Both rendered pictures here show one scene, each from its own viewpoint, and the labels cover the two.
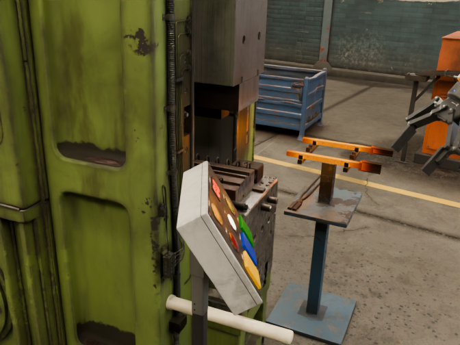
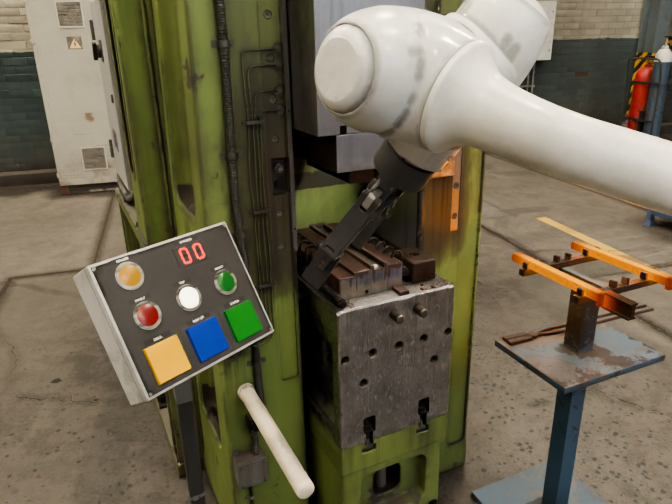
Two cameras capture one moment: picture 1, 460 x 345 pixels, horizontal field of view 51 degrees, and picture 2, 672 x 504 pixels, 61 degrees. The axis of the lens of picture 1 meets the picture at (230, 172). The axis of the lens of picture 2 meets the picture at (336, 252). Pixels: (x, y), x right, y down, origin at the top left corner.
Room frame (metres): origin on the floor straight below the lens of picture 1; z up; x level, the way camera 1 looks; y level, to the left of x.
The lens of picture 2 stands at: (0.54, -0.97, 1.60)
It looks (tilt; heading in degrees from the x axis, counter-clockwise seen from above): 21 degrees down; 42
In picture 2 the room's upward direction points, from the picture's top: 1 degrees counter-clockwise
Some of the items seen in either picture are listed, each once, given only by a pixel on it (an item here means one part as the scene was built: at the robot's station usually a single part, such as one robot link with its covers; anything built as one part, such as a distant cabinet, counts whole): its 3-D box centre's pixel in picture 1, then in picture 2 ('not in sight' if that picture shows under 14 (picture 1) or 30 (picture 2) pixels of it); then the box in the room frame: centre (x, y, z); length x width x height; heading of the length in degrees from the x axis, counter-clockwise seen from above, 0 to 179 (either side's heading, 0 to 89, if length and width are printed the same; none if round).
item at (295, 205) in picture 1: (312, 187); (581, 323); (2.33, -0.43, 0.68); 0.60 x 0.04 x 0.01; 153
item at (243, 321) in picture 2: (244, 231); (242, 321); (1.24, -0.05, 1.01); 0.07 x 0.05 x 0.07; 3
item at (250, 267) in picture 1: (250, 270); (166, 359); (1.04, -0.06, 1.01); 0.07 x 0.05 x 0.07; 3
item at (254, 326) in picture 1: (229, 319); (273, 436); (1.33, -0.01, 0.62); 0.44 x 0.05 x 0.05; 68
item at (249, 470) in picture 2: not in sight; (250, 467); (1.39, 0.18, 0.36); 0.09 x 0.07 x 0.12; 158
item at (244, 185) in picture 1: (195, 176); (337, 256); (1.76, 0.14, 0.96); 0.42 x 0.20 x 0.09; 68
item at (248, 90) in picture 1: (196, 86); (335, 138); (1.76, 0.14, 1.32); 0.42 x 0.20 x 0.10; 68
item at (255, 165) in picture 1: (246, 170); (413, 264); (1.87, -0.07, 0.95); 0.12 x 0.08 x 0.06; 68
